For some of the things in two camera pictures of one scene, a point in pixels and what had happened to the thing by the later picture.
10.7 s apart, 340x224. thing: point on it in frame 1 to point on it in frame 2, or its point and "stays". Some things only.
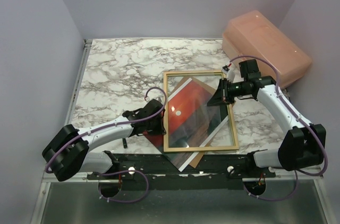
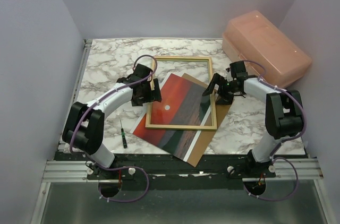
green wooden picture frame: x=166 y=148 to x=213 y=127
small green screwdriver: x=125 y=143 stays
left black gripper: x=160 y=131 to x=153 y=96
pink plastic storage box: x=252 y=36 stays
